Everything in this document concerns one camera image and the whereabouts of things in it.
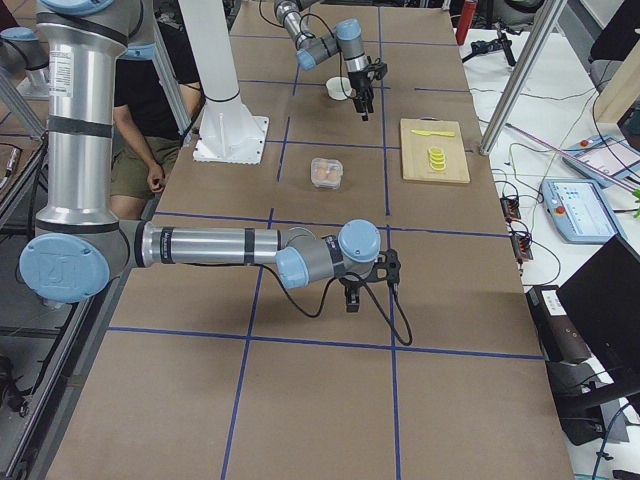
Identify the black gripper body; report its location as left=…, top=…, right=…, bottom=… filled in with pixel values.
left=345, top=55, right=374, bottom=111
left=339, top=272, right=371, bottom=293

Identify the clear plastic egg box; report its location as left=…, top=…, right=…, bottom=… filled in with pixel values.
left=310, top=158, right=344, bottom=189

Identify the black computer box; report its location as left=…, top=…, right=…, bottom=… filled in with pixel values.
left=526, top=285, right=591, bottom=365

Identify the white round bowl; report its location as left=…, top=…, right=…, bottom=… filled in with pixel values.
left=325, top=76, right=352, bottom=101

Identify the wooden cutting board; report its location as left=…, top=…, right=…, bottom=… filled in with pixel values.
left=400, top=118, right=470, bottom=184

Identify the lemon slice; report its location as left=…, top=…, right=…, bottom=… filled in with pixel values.
left=427, top=146, right=447, bottom=172

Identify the yellow plastic knife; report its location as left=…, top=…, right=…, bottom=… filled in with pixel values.
left=411, top=129, right=456, bottom=138

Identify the seated person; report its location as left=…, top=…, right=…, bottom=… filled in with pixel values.
left=108, top=19, right=206, bottom=220

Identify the blue teach pendant near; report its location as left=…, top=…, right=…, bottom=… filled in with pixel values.
left=541, top=178, right=626, bottom=244

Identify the blue teach pendant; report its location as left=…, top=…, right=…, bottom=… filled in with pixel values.
left=563, top=135, right=639, bottom=188
left=541, top=178, right=626, bottom=244

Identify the blue teach pendant far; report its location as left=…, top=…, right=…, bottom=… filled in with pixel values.
left=563, top=135, right=639, bottom=188

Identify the black monitor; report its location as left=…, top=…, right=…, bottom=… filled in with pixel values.
left=557, top=235, right=639, bottom=381

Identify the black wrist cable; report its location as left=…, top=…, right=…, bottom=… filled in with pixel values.
left=259, top=267, right=415, bottom=347

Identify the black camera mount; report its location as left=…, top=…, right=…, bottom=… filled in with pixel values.
left=366, top=58, right=388, bottom=81
left=367, top=249, right=401, bottom=289

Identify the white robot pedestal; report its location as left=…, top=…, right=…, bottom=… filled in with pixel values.
left=179, top=0, right=269, bottom=165

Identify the aluminium frame post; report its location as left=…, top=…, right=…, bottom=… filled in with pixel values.
left=479, top=0, right=567, bottom=156

